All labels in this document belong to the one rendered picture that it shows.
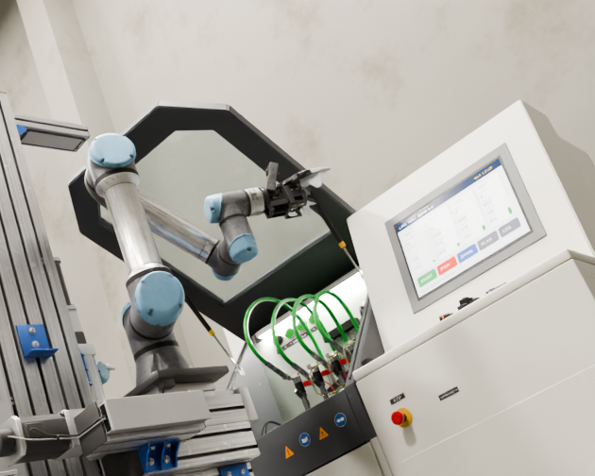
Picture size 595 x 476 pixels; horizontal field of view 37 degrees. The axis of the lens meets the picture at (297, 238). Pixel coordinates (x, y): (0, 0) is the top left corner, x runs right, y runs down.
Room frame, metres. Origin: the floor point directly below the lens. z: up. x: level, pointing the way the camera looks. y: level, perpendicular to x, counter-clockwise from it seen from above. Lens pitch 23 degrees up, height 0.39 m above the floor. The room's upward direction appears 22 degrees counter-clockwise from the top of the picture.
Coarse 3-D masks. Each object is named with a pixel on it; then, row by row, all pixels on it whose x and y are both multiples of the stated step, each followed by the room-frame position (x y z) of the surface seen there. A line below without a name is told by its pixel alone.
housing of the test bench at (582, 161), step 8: (568, 144) 2.65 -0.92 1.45; (568, 152) 2.61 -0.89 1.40; (576, 152) 2.70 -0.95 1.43; (584, 152) 2.80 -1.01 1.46; (576, 160) 2.65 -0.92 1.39; (584, 160) 2.74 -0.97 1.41; (584, 168) 2.68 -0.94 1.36; (592, 168) 2.79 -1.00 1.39; (584, 176) 2.63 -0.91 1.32; (592, 176) 2.73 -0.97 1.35; (592, 184) 2.67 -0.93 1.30; (592, 192) 2.62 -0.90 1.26
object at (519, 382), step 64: (512, 128) 2.43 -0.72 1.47; (576, 192) 2.45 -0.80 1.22; (384, 256) 2.67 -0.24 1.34; (512, 256) 2.42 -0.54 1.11; (384, 320) 2.66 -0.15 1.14; (512, 320) 2.20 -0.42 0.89; (576, 320) 2.13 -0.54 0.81; (384, 384) 2.41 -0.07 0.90; (448, 384) 2.32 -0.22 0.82; (512, 384) 2.24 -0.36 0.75; (576, 384) 2.17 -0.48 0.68; (384, 448) 2.45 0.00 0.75; (448, 448) 2.36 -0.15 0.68; (512, 448) 2.28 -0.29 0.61; (576, 448) 2.20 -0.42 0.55
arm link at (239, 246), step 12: (228, 216) 2.07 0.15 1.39; (240, 216) 2.08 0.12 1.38; (228, 228) 2.08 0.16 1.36; (240, 228) 2.08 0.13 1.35; (228, 240) 2.08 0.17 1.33; (240, 240) 2.07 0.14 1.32; (252, 240) 2.09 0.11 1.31; (228, 252) 2.12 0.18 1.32; (240, 252) 2.08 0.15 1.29; (252, 252) 2.10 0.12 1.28
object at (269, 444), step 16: (336, 400) 2.49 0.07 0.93; (304, 416) 2.55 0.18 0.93; (320, 416) 2.53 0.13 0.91; (352, 416) 2.48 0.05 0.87; (272, 432) 2.61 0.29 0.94; (288, 432) 2.59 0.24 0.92; (336, 432) 2.51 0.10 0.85; (352, 432) 2.48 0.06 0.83; (272, 448) 2.62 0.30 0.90; (304, 448) 2.57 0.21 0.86; (320, 448) 2.54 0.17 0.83; (336, 448) 2.52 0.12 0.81; (352, 448) 2.50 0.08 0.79; (256, 464) 2.66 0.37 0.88; (272, 464) 2.63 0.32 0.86; (288, 464) 2.61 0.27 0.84; (304, 464) 2.58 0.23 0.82; (320, 464) 2.55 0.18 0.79
